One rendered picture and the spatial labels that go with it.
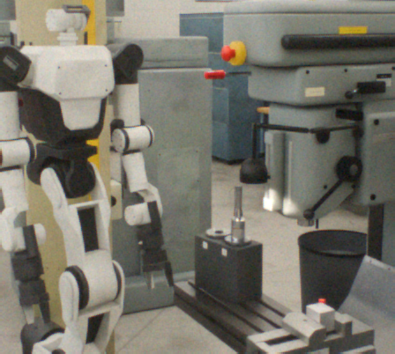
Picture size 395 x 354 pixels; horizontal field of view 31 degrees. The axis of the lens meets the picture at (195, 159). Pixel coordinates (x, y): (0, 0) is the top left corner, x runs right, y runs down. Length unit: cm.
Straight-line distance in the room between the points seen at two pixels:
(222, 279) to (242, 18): 96
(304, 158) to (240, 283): 65
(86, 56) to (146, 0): 937
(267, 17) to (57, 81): 74
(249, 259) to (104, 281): 48
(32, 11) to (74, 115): 123
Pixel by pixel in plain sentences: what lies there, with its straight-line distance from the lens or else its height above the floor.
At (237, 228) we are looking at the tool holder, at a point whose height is 117.
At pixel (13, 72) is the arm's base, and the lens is 215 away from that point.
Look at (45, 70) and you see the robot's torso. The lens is 216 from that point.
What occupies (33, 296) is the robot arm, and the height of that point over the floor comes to 105.
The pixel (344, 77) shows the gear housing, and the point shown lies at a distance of 184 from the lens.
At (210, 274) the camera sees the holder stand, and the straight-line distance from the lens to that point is 243.
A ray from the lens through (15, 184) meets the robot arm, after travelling 217.
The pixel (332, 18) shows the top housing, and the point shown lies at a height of 184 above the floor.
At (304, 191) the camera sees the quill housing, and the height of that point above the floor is 140.
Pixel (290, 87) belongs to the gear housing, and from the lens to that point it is 178.
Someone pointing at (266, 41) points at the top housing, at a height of 179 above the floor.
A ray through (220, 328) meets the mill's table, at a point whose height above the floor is 88.
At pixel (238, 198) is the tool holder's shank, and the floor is 127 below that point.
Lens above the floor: 183
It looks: 11 degrees down
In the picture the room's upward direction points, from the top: straight up
